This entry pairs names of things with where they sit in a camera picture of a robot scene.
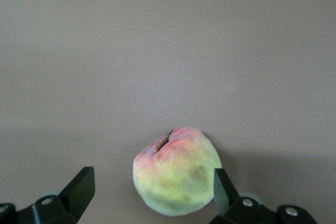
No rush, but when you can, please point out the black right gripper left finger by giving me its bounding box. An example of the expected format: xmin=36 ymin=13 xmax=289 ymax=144
xmin=0 ymin=166 xmax=95 ymax=224

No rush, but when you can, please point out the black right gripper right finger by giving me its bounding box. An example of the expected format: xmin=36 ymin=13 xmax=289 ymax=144
xmin=209 ymin=168 xmax=317 ymax=224

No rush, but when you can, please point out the yellow pink peach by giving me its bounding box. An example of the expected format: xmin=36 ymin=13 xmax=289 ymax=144
xmin=132 ymin=126 xmax=223 ymax=217

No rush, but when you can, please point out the brown table cloth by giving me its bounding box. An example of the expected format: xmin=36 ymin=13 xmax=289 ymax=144
xmin=0 ymin=0 xmax=336 ymax=224

